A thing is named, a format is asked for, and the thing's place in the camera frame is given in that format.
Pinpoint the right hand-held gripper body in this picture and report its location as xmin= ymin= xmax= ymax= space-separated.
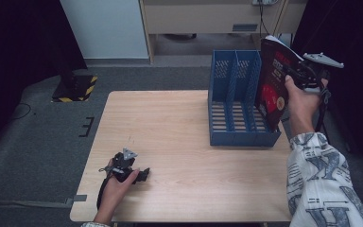
xmin=291 ymin=51 xmax=345 ymax=93

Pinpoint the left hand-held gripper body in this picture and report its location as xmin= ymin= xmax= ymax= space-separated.
xmin=111 ymin=147 xmax=139 ymax=183

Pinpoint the dark red book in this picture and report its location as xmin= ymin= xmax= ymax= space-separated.
xmin=253 ymin=34 xmax=305 ymax=133

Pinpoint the blue file rack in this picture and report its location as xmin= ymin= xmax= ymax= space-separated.
xmin=207 ymin=48 xmax=283 ymax=148

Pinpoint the person's left hand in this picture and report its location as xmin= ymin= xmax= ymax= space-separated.
xmin=99 ymin=158 xmax=140 ymax=209

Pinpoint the person's right hand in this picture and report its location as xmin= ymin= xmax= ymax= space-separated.
xmin=284 ymin=75 xmax=329 ymax=128

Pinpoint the dark curtain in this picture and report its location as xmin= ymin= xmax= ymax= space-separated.
xmin=0 ymin=0 xmax=88 ymax=155
xmin=290 ymin=0 xmax=363 ymax=173

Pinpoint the white power strip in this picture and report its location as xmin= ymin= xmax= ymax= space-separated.
xmin=251 ymin=0 xmax=280 ymax=6

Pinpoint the black yellow striped stand base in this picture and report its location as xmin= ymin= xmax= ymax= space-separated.
xmin=51 ymin=74 xmax=99 ymax=104

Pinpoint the white panel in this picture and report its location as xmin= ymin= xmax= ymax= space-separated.
xmin=59 ymin=0 xmax=149 ymax=60

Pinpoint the black left gripper wrist strap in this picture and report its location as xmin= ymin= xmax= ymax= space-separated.
xmin=95 ymin=166 xmax=113 ymax=211

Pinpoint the black gripper wrist strap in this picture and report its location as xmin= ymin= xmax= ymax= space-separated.
xmin=95 ymin=166 xmax=113 ymax=211
xmin=314 ymin=85 xmax=333 ymax=133

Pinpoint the black right gripper wrist strap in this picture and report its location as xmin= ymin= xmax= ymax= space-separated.
xmin=314 ymin=85 xmax=333 ymax=133

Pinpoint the black hanging cable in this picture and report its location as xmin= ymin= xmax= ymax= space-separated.
xmin=257 ymin=2 xmax=271 ymax=36

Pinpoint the thin black floor cable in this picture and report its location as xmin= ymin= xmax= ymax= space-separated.
xmin=9 ymin=102 xmax=33 ymax=121

